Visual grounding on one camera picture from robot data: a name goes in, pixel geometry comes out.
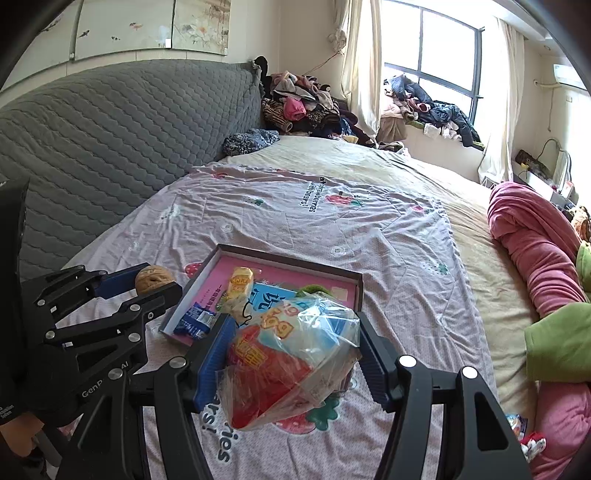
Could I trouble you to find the pink shallow box tray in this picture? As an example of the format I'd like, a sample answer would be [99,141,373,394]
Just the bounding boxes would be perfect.
[158,244,365,347]

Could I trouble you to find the red white patterned packet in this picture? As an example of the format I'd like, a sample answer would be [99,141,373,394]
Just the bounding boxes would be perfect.
[519,431,548,462]

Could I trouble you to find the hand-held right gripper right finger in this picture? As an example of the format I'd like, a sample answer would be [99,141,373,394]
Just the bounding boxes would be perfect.
[355,311,532,480]

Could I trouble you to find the green fleece cloth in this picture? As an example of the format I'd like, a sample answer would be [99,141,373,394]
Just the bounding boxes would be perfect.
[524,240,591,384]

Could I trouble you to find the pile of mixed clothes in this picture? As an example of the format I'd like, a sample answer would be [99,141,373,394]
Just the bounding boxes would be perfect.
[261,71,375,144]

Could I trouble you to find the pink book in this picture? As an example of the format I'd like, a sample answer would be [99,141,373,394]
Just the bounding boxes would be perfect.
[173,256,358,344]

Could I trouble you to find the small colourful snack packet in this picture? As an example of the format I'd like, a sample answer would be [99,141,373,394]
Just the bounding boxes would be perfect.
[505,413,529,439]

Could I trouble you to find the clothes heap on windowsill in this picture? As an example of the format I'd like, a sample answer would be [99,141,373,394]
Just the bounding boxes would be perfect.
[383,74,483,148]

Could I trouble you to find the dark framed window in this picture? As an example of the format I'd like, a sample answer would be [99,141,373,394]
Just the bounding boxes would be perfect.
[383,0,485,134]

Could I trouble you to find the grey quilted headboard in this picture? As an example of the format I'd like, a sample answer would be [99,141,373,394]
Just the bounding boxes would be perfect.
[0,59,264,282]

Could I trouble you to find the brown cloth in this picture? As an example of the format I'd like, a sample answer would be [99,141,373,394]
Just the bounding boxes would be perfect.
[376,115,407,144]

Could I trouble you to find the red toy egg packet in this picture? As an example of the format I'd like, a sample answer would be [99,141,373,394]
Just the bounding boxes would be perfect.
[217,295,363,432]

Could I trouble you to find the pink quilt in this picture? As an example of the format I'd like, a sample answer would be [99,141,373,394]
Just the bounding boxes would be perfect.
[488,181,591,480]

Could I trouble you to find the walnut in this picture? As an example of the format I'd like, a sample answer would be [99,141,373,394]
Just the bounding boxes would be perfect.
[135,265,177,296]

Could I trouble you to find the painted wall panel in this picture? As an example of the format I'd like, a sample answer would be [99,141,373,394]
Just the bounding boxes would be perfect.
[41,0,232,61]

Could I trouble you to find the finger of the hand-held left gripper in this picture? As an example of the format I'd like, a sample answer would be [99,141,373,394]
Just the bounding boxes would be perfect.
[21,265,139,315]
[46,282,184,365]

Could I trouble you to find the blue cookie packet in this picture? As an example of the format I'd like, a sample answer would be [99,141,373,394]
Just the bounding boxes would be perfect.
[174,302,217,341]

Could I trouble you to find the cream curtain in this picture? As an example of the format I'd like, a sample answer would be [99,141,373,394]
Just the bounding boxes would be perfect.
[478,18,525,185]
[339,0,386,139]

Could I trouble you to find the yellow cake packet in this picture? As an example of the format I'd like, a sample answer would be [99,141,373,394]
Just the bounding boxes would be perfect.
[229,267,256,296]

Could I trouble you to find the beige bed sheet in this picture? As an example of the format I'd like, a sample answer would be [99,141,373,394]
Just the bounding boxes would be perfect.
[222,134,543,416]

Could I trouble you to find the dark bag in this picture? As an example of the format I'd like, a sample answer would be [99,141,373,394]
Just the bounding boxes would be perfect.
[515,148,552,178]

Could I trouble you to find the dark blue patterned cloth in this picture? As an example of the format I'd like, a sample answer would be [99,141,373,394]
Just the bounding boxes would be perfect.
[223,128,280,157]

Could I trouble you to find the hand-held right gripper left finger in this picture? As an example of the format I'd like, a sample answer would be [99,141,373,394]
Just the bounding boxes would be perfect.
[55,313,237,480]

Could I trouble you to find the dark clutter heap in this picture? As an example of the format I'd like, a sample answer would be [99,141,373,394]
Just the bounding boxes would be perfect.
[570,205,591,241]

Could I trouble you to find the lilac strawberry print blanket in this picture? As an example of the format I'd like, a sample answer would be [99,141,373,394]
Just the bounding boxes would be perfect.
[60,164,513,480]

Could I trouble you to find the white air conditioner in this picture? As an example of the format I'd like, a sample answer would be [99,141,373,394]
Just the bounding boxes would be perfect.
[553,64,587,88]

